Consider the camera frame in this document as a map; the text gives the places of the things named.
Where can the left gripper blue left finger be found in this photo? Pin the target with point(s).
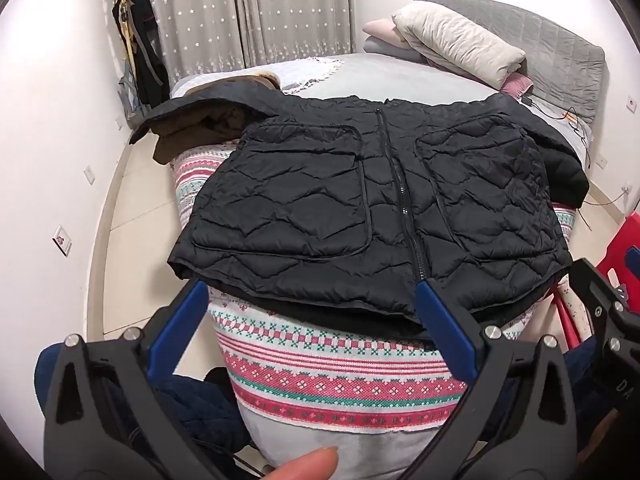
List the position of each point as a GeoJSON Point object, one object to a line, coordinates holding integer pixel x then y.
{"type": "Point", "coordinates": [171, 328]}

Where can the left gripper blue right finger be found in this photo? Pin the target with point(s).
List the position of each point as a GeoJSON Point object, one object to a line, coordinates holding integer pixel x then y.
{"type": "Point", "coordinates": [454, 345]}

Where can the black quilted puffer jacket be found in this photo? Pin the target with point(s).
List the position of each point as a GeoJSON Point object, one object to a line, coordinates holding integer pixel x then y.
{"type": "Point", "coordinates": [331, 211]}

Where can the black hanging clothes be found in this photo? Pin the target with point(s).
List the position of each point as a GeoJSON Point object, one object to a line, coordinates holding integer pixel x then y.
{"type": "Point", "coordinates": [137, 27]}

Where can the person's left hand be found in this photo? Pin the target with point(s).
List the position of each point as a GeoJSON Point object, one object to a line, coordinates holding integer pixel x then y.
{"type": "Point", "coordinates": [318, 465]}

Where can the red plastic stool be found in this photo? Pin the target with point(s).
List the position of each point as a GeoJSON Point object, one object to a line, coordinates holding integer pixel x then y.
{"type": "Point", "coordinates": [620, 265]}

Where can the red green patterned blanket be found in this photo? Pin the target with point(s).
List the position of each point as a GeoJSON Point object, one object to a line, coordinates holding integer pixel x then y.
{"type": "Point", "coordinates": [314, 377]}

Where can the brown folded coat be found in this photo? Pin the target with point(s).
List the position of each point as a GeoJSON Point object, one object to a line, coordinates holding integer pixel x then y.
{"type": "Point", "coordinates": [208, 125]}

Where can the grey padded headboard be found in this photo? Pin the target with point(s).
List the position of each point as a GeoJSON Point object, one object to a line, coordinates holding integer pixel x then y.
{"type": "Point", "coordinates": [567, 71]}

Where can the pink small cushion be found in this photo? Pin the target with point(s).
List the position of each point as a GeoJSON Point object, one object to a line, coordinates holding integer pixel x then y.
{"type": "Point", "coordinates": [517, 85]}

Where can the cream quilted pillow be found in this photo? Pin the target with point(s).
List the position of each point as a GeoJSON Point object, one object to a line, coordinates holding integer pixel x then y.
{"type": "Point", "coordinates": [431, 27]}

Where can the grey dotted curtain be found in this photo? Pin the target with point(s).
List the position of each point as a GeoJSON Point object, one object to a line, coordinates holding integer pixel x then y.
{"type": "Point", "coordinates": [206, 36]}

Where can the white wall socket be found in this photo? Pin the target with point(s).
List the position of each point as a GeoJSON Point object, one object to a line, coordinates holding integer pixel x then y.
{"type": "Point", "coordinates": [62, 240]}

